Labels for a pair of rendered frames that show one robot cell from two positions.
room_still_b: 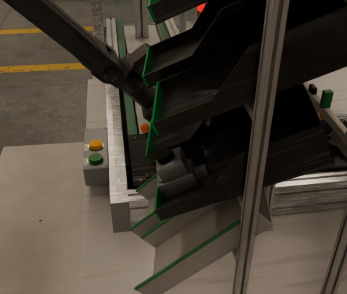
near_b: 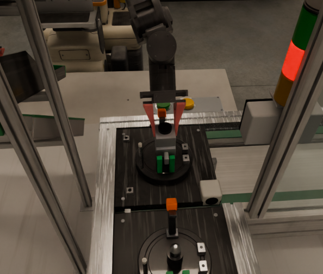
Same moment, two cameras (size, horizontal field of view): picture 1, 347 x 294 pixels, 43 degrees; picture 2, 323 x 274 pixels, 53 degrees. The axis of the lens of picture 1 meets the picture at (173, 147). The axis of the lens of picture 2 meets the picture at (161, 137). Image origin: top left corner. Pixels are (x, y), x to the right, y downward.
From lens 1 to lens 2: 115 cm
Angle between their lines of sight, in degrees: 68
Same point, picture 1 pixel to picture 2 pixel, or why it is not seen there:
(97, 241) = (96, 131)
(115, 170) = (146, 119)
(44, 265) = (81, 106)
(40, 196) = not seen: hidden behind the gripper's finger
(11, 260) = (91, 91)
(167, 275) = not seen: outside the picture
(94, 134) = (209, 103)
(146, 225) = (28, 120)
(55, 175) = not seen: hidden behind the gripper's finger
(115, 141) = (199, 119)
